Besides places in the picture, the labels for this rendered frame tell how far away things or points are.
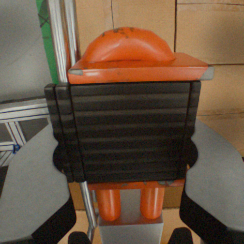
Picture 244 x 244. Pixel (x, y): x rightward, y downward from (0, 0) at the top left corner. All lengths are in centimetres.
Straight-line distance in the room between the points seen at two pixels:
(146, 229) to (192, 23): 61
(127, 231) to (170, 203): 25
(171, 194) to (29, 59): 115
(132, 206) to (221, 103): 66
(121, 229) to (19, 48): 126
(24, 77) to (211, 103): 113
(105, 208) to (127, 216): 3
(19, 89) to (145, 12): 103
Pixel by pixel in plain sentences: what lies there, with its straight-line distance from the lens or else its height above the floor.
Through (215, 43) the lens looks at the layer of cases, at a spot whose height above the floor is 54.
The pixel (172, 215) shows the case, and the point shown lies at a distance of 45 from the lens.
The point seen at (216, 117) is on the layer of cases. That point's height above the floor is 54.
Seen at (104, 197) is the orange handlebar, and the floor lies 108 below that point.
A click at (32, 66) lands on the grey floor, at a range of 133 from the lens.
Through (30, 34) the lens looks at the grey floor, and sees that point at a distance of 130.
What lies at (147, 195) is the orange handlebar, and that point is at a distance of 17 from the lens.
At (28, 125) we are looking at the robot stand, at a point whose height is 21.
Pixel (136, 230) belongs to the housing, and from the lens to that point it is 20.
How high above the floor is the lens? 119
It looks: 61 degrees down
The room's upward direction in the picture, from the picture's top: 177 degrees clockwise
